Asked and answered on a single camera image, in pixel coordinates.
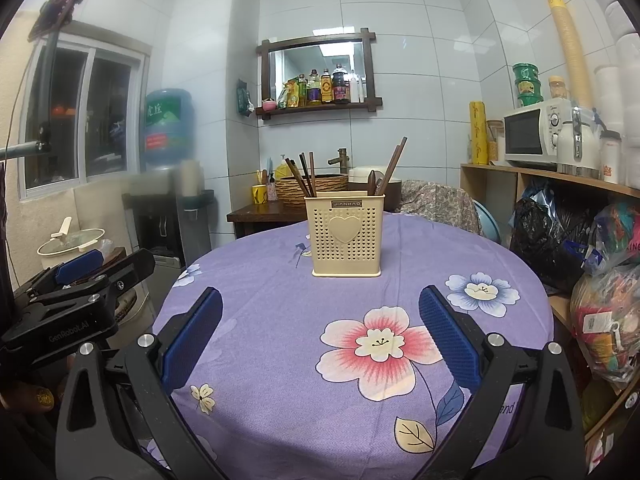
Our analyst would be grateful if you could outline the light blue basin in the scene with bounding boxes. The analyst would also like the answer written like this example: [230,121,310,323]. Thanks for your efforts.
[472,199,501,245]

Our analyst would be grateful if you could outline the dark navy chopstick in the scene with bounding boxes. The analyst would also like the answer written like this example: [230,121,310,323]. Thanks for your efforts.
[298,153,313,197]

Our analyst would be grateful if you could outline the brown wooden chopstick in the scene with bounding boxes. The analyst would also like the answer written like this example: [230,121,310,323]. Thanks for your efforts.
[378,145,402,194]

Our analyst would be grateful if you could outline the person's left hand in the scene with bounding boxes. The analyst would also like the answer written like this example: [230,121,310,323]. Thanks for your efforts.
[0,379,57,413]

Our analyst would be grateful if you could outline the yellow green bag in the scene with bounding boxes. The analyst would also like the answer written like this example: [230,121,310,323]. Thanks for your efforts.
[580,377,621,431]

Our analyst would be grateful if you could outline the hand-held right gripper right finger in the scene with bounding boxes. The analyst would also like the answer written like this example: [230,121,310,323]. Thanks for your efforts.
[417,285,587,480]

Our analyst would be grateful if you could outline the green instant noodle bowls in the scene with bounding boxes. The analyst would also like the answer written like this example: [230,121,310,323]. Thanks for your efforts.
[512,62,544,107]

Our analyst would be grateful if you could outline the glass jar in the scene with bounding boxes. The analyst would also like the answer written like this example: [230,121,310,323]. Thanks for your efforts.
[486,119,506,161]

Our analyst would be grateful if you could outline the wooden shelf unit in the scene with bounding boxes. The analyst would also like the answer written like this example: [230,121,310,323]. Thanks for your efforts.
[460,162,640,466]

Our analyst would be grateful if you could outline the cream paper cup stack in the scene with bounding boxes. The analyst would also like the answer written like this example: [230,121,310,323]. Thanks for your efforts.
[179,160,206,198]

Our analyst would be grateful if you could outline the floral cloth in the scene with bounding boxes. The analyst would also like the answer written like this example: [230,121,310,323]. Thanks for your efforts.
[397,180,483,236]

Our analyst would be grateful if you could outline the beige perforated utensil holder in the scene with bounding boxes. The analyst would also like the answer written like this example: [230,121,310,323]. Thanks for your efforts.
[304,191,386,278]

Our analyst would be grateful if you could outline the white microwave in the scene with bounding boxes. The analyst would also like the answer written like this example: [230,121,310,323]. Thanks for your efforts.
[502,99,573,168]

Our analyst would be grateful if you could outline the white brown rice cooker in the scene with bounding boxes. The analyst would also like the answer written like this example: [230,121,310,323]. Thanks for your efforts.
[348,166,403,211]

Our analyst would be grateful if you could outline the yellow roll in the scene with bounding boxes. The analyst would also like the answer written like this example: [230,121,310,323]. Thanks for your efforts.
[468,101,488,165]

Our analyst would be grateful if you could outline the dark bottle red label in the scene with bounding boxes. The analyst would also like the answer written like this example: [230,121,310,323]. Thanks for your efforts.
[332,63,350,105]

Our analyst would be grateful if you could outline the water dispenser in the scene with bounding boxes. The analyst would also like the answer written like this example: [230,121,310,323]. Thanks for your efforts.
[122,190,218,271]

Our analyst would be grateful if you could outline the white kettle chrome handle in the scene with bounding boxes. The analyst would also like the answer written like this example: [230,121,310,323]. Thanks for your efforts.
[556,106,603,178]

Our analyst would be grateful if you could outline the wicker basin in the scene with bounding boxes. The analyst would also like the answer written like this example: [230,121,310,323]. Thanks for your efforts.
[274,172,351,206]

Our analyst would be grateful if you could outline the stack of white cups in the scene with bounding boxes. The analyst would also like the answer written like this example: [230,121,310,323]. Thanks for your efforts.
[580,0,640,151]

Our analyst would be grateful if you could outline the green hanging packet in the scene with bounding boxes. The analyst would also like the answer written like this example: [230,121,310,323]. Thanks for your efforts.
[236,78,256,116]

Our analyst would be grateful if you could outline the glass pot lid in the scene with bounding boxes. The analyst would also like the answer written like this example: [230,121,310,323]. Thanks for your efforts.
[37,216,107,256]

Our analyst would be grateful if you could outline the purple floral tablecloth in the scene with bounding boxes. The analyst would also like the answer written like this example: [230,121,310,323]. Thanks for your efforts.
[137,210,556,480]

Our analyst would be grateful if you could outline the colourful plastic bag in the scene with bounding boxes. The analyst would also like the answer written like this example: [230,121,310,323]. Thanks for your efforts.
[582,200,640,276]
[570,265,640,386]

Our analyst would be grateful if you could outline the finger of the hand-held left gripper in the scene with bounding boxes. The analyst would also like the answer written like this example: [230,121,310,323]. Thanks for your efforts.
[20,248,157,321]
[12,249,106,306]

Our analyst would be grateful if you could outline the white cup orange label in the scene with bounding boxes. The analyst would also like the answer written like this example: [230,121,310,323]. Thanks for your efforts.
[600,130,623,183]

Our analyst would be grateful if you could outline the long yellow paper cup stack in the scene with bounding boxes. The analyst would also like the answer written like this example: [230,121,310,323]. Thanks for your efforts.
[544,0,596,111]

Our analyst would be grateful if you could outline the black plastic bag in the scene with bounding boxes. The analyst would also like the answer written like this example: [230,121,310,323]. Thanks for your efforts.
[510,180,601,293]

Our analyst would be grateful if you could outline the blue water jug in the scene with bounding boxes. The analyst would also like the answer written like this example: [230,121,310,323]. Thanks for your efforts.
[144,88,196,171]

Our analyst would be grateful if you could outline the sliding window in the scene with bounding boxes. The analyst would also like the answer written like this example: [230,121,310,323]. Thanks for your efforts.
[19,35,151,203]

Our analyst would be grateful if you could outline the wooden framed mirror shelf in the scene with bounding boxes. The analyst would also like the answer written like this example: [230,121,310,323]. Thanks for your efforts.
[256,27,383,120]

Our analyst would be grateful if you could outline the long light brown chopstick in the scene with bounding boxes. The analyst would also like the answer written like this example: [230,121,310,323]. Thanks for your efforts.
[382,136,407,194]

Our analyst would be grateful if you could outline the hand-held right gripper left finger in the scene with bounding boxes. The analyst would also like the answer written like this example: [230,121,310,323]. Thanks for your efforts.
[55,286,224,480]

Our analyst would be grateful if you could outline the dark wooden vanity counter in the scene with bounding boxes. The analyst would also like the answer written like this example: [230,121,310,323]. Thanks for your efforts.
[226,203,308,238]

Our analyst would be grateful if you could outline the green yellow packet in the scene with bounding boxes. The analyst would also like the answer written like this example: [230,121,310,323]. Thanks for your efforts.
[277,80,300,109]

